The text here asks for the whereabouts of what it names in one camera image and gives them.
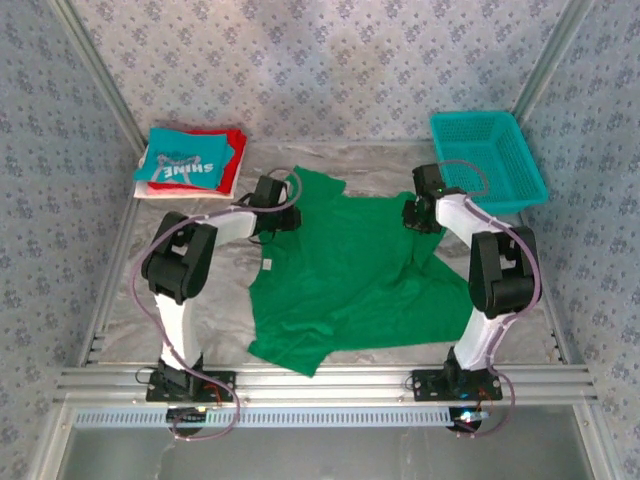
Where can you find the green t-shirt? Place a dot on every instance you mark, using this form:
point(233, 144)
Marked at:
point(350, 280)

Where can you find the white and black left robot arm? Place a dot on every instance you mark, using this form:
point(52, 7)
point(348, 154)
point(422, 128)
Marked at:
point(177, 325)

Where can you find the red folded t-shirt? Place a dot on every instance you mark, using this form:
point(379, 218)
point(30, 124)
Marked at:
point(235, 165)

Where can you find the teal plastic basket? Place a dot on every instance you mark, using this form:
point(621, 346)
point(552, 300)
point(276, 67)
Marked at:
point(480, 145)

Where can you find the teal t-shirt with white print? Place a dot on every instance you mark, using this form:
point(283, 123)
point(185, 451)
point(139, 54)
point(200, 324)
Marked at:
point(175, 150)

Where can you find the small controller circuit board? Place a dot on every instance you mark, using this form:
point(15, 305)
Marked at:
point(187, 413)
point(470, 416)

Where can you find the aluminium mounting rail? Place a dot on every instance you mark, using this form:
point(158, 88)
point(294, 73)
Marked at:
point(325, 385)

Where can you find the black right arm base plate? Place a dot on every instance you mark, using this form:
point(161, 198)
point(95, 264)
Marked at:
point(425, 385)

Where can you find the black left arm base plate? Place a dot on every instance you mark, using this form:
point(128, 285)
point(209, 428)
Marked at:
point(220, 382)

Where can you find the aluminium corner post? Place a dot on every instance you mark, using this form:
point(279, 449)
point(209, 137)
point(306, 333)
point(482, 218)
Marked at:
point(100, 75)
point(550, 60)

